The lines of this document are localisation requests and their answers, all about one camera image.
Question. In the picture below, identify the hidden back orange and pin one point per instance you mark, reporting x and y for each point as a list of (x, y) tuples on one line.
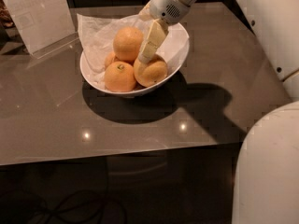
[(110, 58)]

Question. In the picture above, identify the top orange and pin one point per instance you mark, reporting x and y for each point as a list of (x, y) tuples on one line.
[(127, 42)]

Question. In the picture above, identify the right orange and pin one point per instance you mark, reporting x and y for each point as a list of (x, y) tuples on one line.
[(149, 74)]

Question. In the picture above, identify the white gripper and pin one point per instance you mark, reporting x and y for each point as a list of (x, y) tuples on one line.
[(165, 6)]

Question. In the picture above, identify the white ceramic bowl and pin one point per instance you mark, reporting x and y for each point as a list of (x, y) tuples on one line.
[(177, 47)]

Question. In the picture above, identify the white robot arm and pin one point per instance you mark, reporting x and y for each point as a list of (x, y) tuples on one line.
[(266, 187)]

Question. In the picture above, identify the front left orange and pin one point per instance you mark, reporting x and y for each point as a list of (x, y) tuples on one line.
[(119, 77)]

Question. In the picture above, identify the white paper napkin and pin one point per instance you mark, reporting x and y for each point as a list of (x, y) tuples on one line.
[(96, 38)]

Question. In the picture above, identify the clear acrylic sign holder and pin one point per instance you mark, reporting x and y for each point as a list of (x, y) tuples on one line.
[(44, 25)]

